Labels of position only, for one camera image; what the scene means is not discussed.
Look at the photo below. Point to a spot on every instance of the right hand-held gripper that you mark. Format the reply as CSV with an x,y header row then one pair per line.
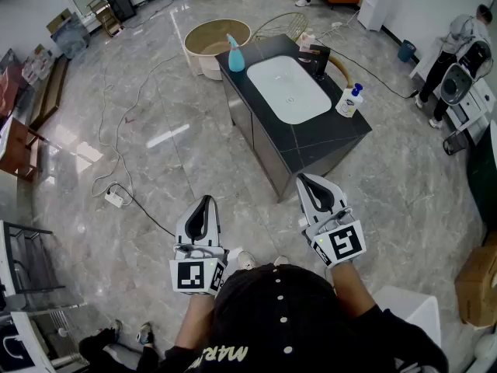
x,y
341,243

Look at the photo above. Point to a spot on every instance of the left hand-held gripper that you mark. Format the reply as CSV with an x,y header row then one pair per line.
x,y
194,274

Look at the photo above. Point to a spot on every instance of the teal soap bottle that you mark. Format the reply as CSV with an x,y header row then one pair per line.
x,y
236,58

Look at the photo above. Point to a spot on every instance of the person's right forearm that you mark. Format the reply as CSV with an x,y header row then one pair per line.
x,y
349,290

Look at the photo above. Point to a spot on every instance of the person's left forearm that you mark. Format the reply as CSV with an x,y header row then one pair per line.
x,y
194,321

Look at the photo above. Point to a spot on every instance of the white soap pump bottle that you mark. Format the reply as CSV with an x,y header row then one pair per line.
x,y
347,105

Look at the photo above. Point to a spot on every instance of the person's left shoe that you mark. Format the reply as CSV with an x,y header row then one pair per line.
x,y
246,260

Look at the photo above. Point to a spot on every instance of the person's shoe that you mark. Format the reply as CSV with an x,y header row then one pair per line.
x,y
246,260
281,260

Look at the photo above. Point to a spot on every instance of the black sink cabinet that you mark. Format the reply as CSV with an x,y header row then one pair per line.
x,y
318,138

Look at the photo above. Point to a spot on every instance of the person's right shoe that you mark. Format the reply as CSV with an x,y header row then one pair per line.
x,y
281,260

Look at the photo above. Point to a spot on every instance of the white power strip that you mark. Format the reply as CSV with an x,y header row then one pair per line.
x,y
113,199

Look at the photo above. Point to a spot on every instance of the person's black shirt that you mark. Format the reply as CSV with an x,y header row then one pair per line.
x,y
291,305

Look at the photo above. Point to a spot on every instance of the white sink basin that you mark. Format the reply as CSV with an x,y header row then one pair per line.
x,y
289,88

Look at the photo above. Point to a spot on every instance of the white box stool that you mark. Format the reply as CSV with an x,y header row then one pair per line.
x,y
411,309

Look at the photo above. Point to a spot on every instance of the black faucet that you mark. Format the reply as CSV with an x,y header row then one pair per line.
x,y
321,62

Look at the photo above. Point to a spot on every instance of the dark green cabinet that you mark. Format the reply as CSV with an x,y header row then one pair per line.
x,y
483,177

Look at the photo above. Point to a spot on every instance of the pink and white pouch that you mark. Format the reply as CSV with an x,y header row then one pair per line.
x,y
306,41

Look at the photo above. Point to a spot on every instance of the black metal rack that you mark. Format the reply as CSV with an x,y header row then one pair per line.
x,y
35,262

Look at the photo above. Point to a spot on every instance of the teal waste bin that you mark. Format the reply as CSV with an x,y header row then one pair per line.
x,y
406,51

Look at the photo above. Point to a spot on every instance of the brown cardboard box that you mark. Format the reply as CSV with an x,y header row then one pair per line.
x,y
477,286

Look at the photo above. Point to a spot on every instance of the white round-window appliance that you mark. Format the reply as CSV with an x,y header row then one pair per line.
x,y
456,84

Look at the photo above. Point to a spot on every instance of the white drawer cabinet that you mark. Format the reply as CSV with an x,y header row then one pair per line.
x,y
479,107

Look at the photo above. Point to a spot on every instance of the brown wooden desk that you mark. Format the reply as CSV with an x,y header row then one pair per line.
x,y
17,146

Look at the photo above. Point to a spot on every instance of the wooden step platform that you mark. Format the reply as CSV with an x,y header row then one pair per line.
x,y
48,95

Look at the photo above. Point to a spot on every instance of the white water dispenser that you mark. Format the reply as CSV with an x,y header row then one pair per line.
x,y
374,2

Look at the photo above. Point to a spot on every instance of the small wooden rack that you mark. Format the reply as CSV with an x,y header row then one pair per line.
x,y
105,16

